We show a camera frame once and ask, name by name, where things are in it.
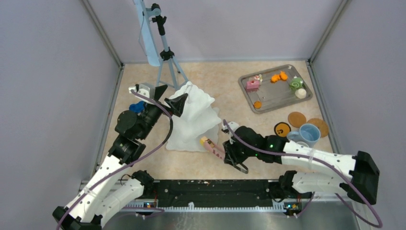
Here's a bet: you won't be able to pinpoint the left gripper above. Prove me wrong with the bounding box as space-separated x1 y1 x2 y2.
137 84 188 140

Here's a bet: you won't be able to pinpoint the pink handled tongs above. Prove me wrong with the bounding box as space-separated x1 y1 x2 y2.
203 140 225 160

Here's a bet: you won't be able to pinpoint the white tiered pillow stand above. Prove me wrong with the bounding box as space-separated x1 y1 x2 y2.
166 81 221 152

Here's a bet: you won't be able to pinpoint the yellow rectangular cake slice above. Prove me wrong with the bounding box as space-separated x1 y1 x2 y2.
200 136 210 146

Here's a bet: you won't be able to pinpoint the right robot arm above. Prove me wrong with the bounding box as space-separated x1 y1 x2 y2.
222 123 380 205

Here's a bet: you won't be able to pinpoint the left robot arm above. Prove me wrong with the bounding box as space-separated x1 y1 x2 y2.
52 83 188 230

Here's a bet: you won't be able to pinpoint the blue toy car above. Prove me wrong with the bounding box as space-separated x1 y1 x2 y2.
129 101 145 114

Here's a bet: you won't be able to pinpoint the black orange face coaster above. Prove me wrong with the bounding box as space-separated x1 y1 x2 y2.
274 122 291 138

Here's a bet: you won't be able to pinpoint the round orange cookie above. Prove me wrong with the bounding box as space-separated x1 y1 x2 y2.
253 101 262 109

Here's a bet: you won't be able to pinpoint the light blue tripod stand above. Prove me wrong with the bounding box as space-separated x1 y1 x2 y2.
132 0 190 90

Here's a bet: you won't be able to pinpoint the pink square cake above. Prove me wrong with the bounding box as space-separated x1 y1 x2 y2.
245 80 261 92

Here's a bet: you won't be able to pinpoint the round wooden coaster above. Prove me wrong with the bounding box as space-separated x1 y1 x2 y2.
287 112 307 128

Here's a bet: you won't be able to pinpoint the light blue mug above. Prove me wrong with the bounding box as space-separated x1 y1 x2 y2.
287 123 321 146

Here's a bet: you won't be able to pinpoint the small white decorated cake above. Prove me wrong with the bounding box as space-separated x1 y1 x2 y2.
253 74 263 82

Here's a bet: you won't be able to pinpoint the steel serving tray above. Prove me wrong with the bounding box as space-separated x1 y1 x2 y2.
237 65 313 114

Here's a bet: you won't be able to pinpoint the white round bun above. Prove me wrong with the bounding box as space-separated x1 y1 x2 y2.
295 88 307 99

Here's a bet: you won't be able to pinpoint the orange cookie pieces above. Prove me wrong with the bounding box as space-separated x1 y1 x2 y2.
270 71 288 83

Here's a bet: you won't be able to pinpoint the woven rattan coaster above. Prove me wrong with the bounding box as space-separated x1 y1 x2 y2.
307 118 329 138

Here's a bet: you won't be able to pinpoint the green swirl roll cake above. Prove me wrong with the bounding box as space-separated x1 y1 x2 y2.
289 76 303 91

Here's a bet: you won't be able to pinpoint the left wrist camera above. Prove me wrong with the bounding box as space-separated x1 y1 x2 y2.
128 83 155 99

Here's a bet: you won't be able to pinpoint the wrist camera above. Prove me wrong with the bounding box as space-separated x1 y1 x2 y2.
221 122 239 133
128 83 155 99

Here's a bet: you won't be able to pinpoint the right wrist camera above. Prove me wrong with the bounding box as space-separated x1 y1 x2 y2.
221 122 239 133

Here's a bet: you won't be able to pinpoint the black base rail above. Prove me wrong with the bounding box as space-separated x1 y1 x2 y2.
141 179 312 208

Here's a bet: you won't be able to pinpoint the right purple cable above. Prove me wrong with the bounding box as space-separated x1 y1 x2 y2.
222 119 383 229

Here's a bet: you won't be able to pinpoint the purple cable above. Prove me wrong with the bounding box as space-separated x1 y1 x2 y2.
56 90 174 230
222 119 383 229

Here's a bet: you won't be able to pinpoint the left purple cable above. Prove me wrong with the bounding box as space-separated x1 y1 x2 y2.
56 90 174 230

